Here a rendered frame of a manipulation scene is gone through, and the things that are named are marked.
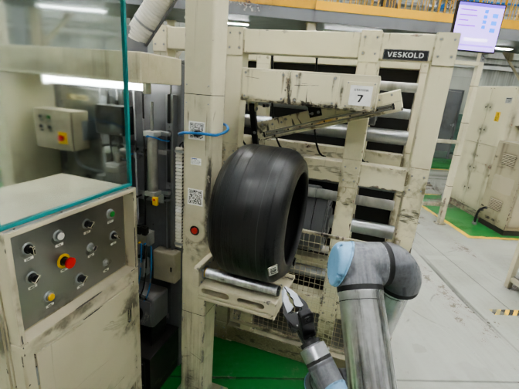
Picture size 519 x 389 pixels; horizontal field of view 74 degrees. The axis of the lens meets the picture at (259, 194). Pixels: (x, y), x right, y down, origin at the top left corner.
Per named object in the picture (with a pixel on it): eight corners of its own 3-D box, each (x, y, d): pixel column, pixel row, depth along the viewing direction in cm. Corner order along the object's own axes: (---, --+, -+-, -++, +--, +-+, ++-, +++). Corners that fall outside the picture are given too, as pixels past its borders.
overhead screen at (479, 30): (448, 49, 424) (459, -1, 407) (446, 49, 428) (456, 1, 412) (494, 53, 428) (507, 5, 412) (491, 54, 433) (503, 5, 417)
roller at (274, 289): (201, 279, 151) (201, 269, 150) (206, 274, 156) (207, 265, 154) (277, 299, 141) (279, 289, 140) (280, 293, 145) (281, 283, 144)
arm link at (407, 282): (422, 233, 95) (362, 373, 131) (379, 232, 94) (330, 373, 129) (445, 262, 85) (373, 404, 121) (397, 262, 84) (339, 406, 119)
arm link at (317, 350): (307, 363, 109) (334, 350, 111) (300, 348, 112) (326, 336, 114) (304, 366, 117) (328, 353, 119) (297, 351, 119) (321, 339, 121)
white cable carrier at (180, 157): (174, 246, 163) (175, 147, 149) (180, 242, 167) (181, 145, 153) (183, 248, 162) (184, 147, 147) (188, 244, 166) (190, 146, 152)
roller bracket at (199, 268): (192, 286, 150) (193, 266, 147) (229, 249, 186) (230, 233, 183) (199, 288, 149) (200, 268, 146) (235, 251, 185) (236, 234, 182)
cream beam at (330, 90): (239, 100, 160) (241, 66, 155) (257, 99, 182) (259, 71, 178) (374, 113, 142) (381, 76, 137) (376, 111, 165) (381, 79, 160)
